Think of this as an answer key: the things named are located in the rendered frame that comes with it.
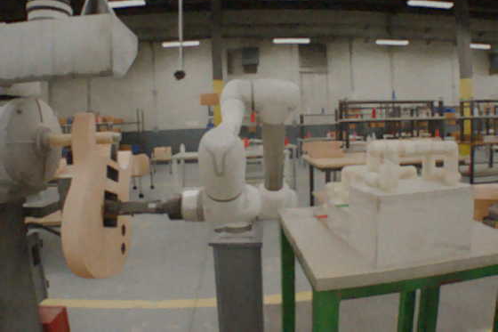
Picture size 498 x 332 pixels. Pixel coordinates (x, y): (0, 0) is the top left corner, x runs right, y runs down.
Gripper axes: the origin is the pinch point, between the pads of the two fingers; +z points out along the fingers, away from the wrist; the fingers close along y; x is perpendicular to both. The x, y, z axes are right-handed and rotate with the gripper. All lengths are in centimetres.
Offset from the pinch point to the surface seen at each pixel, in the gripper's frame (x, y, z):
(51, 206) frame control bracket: 2.7, 13.2, 27.8
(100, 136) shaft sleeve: 18.5, -9.1, 0.6
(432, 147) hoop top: 7, -23, -81
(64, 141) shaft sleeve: 17.7, -8.8, 11.2
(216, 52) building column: 444, 567, -3
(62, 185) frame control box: 10.3, 15.7, 25.7
